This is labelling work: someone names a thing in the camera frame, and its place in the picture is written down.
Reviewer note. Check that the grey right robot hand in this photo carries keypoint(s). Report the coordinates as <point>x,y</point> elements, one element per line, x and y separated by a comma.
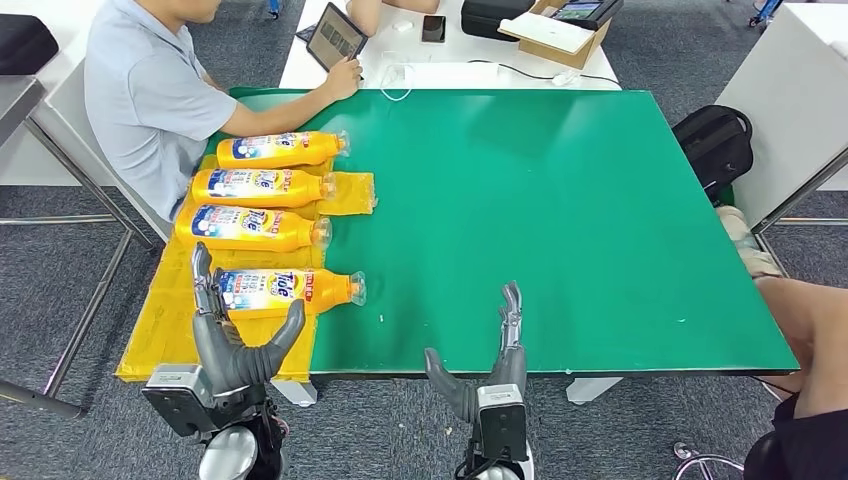
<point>510,368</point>

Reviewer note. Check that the person's right hand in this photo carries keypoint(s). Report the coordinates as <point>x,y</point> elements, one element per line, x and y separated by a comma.
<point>343,79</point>

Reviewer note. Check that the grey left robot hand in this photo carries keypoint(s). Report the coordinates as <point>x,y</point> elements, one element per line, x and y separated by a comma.
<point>228,364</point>

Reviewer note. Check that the orange detergent bottle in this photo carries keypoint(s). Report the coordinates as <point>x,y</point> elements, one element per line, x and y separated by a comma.
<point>311,149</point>
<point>324,291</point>
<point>291,232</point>
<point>298,191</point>

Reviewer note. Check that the person's right forearm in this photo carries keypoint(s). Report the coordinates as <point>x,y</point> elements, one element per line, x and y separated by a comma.
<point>278,112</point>

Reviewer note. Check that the black tablet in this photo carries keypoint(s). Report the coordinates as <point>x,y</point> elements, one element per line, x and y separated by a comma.
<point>334,36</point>

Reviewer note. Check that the yellow taped mat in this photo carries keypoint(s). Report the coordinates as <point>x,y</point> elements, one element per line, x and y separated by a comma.
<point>278,351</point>

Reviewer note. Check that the person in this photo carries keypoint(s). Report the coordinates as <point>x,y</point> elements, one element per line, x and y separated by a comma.
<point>146,99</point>
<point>361,13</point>
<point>808,331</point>

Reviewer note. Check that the white earbud case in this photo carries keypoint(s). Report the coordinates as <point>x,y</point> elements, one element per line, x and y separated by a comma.
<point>403,26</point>

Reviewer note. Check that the black smartphone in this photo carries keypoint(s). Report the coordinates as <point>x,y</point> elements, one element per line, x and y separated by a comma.
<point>434,28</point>

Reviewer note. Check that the green table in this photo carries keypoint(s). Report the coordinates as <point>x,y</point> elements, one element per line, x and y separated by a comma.
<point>563,232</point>

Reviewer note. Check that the black zip case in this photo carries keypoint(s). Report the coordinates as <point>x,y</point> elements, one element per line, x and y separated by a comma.
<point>493,17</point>

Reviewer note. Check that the white sheet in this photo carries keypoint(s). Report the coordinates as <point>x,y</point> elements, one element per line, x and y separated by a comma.
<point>546,32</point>

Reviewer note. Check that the chrome chair base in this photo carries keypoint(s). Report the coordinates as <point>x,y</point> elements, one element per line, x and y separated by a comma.
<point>702,462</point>

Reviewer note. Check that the cardboard box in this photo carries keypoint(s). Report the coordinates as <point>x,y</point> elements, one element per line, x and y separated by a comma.
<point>563,58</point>

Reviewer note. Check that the white power adapter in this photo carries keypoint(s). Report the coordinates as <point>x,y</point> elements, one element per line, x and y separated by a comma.
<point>565,79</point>

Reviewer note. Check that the black terminal with screen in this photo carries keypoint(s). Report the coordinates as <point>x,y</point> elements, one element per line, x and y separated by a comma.
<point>586,11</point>

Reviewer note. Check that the green bag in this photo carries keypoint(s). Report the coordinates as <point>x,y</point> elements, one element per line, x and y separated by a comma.
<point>729,195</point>

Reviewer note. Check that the black backpack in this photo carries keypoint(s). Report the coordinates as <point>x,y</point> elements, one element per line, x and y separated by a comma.
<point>712,149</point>

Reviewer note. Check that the black bag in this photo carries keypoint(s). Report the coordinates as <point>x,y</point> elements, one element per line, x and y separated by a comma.
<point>26,43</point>

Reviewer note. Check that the white table with metal legs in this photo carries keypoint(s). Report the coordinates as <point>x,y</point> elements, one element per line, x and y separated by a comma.
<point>788,99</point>

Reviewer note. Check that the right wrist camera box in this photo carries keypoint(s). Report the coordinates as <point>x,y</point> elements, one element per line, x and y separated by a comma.
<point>500,424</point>

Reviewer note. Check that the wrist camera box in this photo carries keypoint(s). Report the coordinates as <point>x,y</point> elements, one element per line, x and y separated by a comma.
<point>172,411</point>
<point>500,424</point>

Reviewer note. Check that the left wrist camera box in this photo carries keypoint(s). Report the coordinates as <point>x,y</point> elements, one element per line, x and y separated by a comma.
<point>172,411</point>

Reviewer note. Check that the white table with metal frame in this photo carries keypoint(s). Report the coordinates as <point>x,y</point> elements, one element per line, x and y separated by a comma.
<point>73,10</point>

